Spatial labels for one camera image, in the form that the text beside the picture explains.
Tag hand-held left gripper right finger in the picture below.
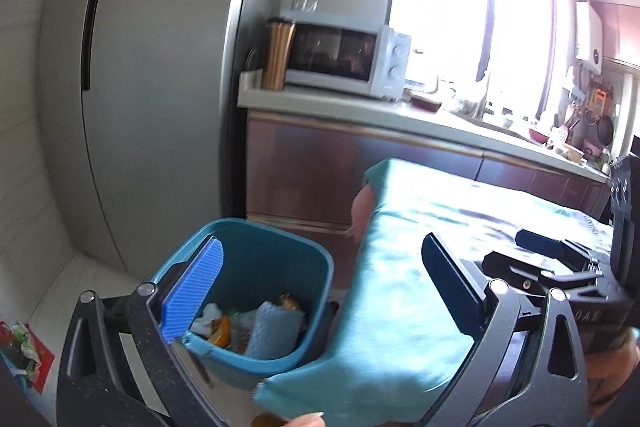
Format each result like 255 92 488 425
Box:
421 232 590 427

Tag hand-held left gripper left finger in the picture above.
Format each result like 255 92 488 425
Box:
56 237 224 427

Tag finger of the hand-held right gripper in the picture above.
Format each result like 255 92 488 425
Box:
515 229 601 273
481 251 603 300

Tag dotted paper cup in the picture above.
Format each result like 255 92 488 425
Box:
190 303 223 335

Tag orange peel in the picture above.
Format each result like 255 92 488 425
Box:
207 316 232 348

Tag blue plastic trash bin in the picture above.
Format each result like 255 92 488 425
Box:
150 218 341 392

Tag person's right hand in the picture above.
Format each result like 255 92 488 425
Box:
582 327 640 413

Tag teal grey printed tablecloth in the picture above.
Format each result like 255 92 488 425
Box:
255 158 616 425

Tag hanging frying pan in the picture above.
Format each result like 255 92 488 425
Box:
597 114 615 145

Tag hanging kitchen utensils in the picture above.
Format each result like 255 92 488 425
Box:
562 67 618 132

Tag kitchen counter with cabinets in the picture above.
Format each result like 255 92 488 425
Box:
237 72 613 293

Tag red green plastic bag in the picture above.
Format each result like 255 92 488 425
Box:
0 319 56 392

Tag dark red food container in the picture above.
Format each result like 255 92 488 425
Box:
410 91 443 114

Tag white water heater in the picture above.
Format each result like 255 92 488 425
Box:
575 0 603 75

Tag grey refrigerator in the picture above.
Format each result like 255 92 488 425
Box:
40 0 301 268

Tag copper thermos bottle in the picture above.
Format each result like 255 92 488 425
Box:
261 21 297 90

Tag kitchen window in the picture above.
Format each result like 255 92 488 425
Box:
387 0 566 128

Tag white microwave oven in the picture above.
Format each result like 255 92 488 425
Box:
282 9 412 100

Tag pink wall cabinet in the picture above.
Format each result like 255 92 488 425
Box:
602 2 640 70

